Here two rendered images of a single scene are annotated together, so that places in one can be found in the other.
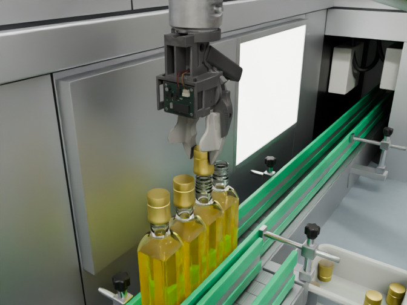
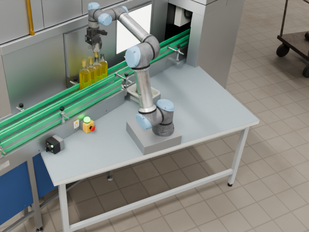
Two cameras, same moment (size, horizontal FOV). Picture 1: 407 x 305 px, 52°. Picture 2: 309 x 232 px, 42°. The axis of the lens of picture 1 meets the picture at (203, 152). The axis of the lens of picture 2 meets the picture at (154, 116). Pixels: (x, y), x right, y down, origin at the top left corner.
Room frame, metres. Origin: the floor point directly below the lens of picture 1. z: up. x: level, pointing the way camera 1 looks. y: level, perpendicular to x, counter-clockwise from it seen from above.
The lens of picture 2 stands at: (-1.80, -0.56, 2.55)
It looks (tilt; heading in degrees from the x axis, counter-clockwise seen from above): 37 degrees down; 3
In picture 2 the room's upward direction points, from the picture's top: 5 degrees clockwise
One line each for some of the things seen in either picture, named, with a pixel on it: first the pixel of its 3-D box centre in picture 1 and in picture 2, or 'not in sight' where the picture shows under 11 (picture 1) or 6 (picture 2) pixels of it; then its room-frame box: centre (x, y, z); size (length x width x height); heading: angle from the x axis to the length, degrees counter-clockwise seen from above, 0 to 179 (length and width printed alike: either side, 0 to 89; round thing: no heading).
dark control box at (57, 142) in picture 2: not in sight; (55, 144); (0.07, 0.15, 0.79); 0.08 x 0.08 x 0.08; 56
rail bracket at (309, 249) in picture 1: (298, 248); (123, 79); (0.70, -0.19, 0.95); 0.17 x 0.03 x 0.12; 56
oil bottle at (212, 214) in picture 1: (203, 250); (96, 76); (0.64, 0.00, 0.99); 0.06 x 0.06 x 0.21; 56
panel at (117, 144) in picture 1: (225, 111); (112, 37); (0.96, -0.05, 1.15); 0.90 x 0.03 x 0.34; 146
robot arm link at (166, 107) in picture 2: not in sight; (164, 110); (0.30, -0.52, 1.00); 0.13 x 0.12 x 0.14; 136
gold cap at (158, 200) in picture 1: (158, 206); (83, 62); (0.54, 0.07, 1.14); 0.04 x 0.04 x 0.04
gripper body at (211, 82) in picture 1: (193, 72); (93, 34); (0.61, 0.01, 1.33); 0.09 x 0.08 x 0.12; 146
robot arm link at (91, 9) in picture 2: not in sight; (94, 12); (0.62, 0.01, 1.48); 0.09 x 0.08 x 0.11; 46
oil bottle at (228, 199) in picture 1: (219, 235); (102, 72); (0.69, -0.03, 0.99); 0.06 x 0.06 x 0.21; 55
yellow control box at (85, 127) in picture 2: not in sight; (87, 125); (0.30, 0.00, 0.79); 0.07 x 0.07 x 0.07; 56
